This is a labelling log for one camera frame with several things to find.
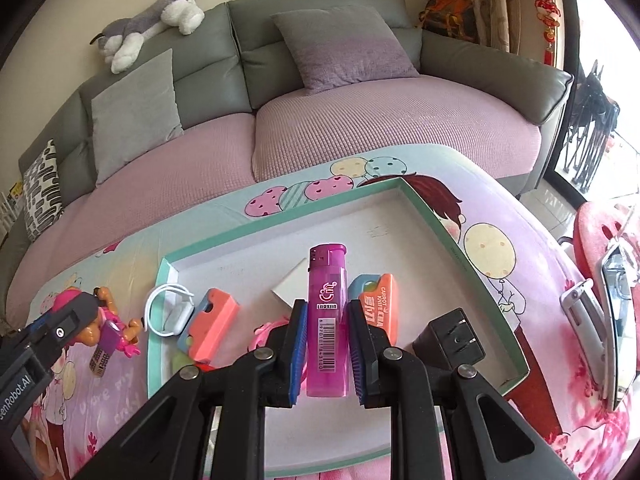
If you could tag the gold patterned lighter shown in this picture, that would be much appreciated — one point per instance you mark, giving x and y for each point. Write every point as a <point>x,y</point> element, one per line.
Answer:
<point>100,360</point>

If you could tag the large orange toy knife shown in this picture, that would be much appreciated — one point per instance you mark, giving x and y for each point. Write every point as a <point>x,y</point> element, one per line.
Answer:
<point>385,310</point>

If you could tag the white rack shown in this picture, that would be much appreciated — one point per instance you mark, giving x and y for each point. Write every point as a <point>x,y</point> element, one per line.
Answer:
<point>7,210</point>

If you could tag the red hanging decoration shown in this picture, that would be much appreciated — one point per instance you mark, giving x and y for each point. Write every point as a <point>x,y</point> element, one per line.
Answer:
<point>547,5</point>

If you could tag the pink brown toy pup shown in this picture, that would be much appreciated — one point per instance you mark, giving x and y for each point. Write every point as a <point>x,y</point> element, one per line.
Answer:
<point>125,332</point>

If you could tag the black white patterned pillow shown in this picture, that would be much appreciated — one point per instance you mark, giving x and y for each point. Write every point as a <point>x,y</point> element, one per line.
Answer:
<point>42,190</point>

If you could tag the small orange toy knife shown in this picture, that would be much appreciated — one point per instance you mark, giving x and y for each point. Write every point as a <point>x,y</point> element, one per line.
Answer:
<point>210,325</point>

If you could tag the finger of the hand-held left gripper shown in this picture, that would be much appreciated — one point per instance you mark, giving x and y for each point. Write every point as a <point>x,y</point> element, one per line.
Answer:
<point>65,325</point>

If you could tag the black metal rack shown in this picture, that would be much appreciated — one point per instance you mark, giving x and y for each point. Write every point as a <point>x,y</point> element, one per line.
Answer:
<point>592,120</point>

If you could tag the lilac sofa seat cover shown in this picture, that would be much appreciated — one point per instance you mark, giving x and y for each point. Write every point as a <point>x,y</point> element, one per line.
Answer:
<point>350,125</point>

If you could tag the black charger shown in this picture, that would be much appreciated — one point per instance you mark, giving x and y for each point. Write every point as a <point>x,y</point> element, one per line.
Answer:
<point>445,345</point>

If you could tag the beige patterned curtain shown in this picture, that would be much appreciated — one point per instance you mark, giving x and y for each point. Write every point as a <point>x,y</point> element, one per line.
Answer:
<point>492,5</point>

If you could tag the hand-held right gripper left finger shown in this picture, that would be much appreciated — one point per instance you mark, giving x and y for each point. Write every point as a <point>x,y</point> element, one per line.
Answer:
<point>300,350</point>

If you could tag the small green toy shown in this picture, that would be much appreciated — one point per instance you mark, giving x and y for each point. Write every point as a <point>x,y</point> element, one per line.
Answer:
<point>182,362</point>

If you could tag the teal cardboard box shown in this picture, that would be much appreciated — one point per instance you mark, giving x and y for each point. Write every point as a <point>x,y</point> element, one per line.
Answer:
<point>375,220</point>

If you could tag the orange figure decoration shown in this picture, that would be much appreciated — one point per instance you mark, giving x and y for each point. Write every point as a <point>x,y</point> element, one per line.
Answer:
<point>450,10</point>

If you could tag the yellow book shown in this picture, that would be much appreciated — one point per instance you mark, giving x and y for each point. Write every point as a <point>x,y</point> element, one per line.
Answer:
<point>16,189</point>

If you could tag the pink watch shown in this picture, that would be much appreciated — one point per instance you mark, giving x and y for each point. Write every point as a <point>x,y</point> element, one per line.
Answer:
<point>262,334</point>

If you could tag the purple grey pillow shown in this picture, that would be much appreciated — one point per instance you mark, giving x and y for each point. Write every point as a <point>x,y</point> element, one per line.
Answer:
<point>345,45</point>

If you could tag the red chair with chrome frame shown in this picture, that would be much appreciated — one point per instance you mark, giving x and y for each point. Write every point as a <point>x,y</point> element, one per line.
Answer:
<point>595,230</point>

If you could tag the grey sofa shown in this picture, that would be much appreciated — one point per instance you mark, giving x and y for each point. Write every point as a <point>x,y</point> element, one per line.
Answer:
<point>210,35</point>

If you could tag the purple lighter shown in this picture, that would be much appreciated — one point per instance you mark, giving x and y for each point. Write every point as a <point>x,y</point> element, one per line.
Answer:
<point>325,320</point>

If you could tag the grey white plush dog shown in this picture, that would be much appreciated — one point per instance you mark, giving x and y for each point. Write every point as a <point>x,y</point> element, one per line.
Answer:
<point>150,20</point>

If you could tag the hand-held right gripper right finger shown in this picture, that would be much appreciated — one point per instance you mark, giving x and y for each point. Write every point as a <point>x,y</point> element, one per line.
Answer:
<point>354,355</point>

